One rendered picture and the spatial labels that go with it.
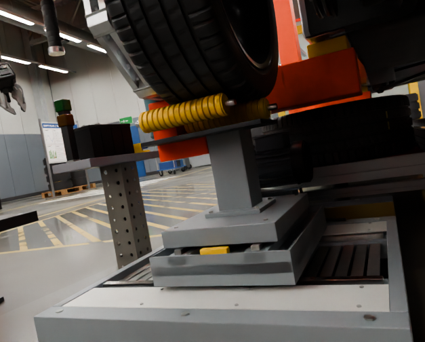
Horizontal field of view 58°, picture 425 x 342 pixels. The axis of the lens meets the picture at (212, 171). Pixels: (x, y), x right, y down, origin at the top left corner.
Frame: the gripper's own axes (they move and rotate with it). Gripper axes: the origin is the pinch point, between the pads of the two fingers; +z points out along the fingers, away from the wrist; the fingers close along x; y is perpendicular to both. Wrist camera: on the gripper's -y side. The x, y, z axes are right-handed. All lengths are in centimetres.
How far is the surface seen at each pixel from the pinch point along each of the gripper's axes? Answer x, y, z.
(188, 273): 6, 24, 74
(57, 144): 265, -761, -409
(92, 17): 12, 47, 14
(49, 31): 10.4, 29.0, -1.5
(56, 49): 9.7, 27.3, 3.6
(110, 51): 14.6, 41.0, 19.7
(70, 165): 6.9, -6.9, 21.4
